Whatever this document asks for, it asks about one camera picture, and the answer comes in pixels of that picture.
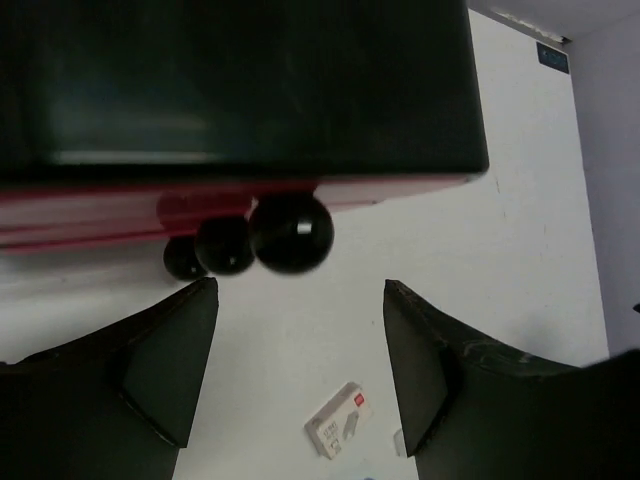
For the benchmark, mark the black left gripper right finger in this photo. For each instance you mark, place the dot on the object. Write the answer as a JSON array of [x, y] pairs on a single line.
[[473, 407]]

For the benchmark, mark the black drawer cabinet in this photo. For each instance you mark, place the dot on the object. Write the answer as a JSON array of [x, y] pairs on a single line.
[[116, 92]]

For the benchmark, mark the black round drawer knob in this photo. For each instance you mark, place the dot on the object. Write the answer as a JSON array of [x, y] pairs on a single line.
[[291, 233]]

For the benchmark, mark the white staples box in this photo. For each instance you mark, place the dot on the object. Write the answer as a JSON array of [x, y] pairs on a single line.
[[339, 420]]

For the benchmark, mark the blue table corner sticker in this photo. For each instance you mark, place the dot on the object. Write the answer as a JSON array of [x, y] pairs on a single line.
[[553, 58]]

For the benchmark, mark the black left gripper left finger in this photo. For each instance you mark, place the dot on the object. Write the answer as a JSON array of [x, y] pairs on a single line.
[[118, 403]]

